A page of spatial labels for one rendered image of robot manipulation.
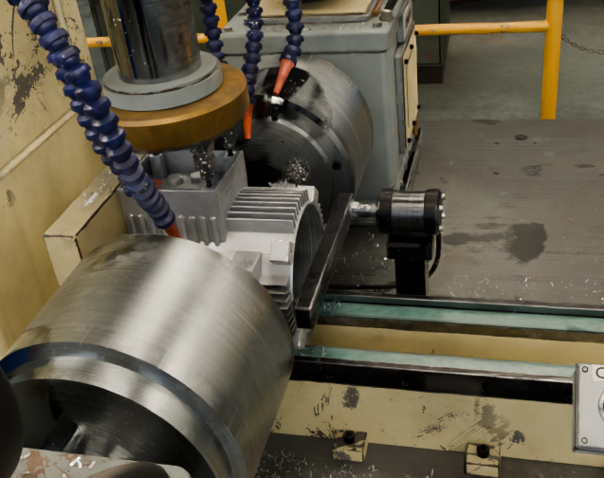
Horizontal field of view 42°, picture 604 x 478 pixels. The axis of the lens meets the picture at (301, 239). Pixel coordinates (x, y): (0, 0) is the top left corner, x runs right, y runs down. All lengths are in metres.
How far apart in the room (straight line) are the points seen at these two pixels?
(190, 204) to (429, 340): 0.36
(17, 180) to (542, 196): 0.93
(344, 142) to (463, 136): 0.70
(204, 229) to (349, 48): 0.49
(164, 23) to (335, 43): 0.50
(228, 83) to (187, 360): 0.34
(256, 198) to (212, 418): 0.34
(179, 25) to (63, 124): 0.28
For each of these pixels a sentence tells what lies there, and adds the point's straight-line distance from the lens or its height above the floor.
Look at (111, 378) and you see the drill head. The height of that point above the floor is 1.15.
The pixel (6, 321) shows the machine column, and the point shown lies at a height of 1.03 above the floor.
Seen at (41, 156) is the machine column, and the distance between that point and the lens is 1.01.
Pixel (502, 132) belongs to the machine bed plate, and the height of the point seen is 0.80.
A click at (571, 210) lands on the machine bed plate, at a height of 0.80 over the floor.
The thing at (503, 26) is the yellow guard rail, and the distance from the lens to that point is 3.16.
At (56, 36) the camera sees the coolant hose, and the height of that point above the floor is 1.38.
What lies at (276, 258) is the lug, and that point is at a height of 1.08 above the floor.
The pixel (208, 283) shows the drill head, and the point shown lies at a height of 1.14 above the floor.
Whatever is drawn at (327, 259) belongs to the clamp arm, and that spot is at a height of 1.03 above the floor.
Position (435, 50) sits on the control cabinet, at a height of 0.18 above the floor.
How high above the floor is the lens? 1.55
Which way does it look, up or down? 32 degrees down
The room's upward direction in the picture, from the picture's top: 7 degrees counter-clockwise
